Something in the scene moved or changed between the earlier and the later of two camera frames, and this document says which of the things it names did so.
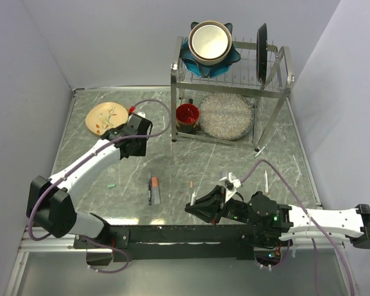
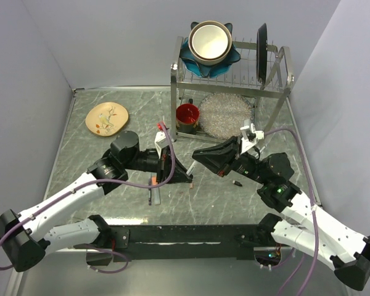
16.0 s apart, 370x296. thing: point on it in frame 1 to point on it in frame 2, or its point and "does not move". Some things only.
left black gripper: [142, 150] to [164, 164]
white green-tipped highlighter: [192, 198] to [190, 168]
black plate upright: [261, 53] does not move
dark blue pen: [150, 190] does not move
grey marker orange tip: [155, 195] does not move
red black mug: [187, 115] does not move
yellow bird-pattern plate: [104, 116] does not move
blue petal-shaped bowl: [205, 70] does not move
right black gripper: [210, 207] to [221, 157]
